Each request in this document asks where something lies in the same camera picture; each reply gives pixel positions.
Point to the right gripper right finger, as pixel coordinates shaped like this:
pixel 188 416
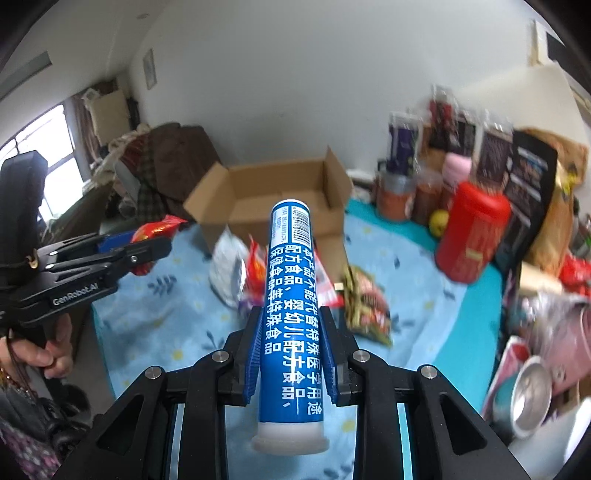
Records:
pixel 448 439

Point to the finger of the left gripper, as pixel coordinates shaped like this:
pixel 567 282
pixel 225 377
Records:
pixel 129 237
pixel 79 271

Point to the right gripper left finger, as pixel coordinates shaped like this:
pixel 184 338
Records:
pixel 171 419

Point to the small red snack packet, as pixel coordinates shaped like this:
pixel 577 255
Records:
pixel 166 228

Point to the white bread print snack bag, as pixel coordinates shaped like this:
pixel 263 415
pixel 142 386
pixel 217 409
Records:
pixel 225 271

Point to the green brown cereal snack bag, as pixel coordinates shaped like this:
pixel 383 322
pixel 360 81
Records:
pixel 367 311

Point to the blue tablet tube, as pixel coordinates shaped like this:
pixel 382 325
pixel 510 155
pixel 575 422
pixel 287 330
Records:
pixel 291 408

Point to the red gold snack packet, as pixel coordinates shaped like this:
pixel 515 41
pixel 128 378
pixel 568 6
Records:
pixel 255 273

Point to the red white spicy strip packet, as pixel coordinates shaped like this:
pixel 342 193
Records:
pixel 327 295

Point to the person left hand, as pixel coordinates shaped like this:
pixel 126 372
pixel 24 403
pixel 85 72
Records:
pixel 55 358

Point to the brown jacket on chair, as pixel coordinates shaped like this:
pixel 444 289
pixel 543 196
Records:
pixel 173 159

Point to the brown cardboard box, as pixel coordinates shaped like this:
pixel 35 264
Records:
pixel 240 199

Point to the green yellow fruit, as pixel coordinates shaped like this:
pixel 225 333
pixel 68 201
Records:
pixel 438 223

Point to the red cylindrical canister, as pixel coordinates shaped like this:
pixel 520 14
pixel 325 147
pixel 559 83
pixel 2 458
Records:
pixel 477 222

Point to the pink lidded canister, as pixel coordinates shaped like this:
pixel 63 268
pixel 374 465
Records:
pixel 456 169

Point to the black standup pouch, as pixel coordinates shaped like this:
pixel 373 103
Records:
pixel 529 187

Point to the dark blue label jar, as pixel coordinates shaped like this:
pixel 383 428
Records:
pixel 405 132

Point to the wall intercom panel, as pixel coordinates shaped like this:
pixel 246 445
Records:
pixel 546 49

